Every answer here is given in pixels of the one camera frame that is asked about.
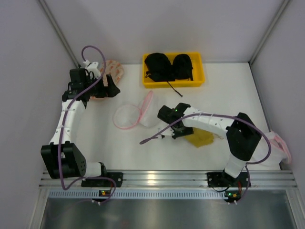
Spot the yellow bra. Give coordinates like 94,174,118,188
184,128,223,148

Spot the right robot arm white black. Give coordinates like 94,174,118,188
157,103,262,179

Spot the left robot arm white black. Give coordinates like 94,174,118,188
41,68,120,179

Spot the patterned beige laundry bag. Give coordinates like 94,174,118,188
90,60,124,100

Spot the black bra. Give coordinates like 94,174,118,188
144,52,193,97

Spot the yellow plastic bin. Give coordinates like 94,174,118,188
142,52,205,88

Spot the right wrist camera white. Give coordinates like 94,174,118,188
156,128,174,139

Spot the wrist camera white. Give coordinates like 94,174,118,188
83,60,101,78
156,128,174,139

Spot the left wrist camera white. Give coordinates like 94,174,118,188
83,60,101,78

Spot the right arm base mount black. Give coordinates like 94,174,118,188
206,171,249,188

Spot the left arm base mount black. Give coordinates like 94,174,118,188
81,172,123,187

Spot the aluminium rail front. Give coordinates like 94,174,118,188
38,169,297,189

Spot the slotted cable duct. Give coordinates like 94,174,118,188
49,189,239,199

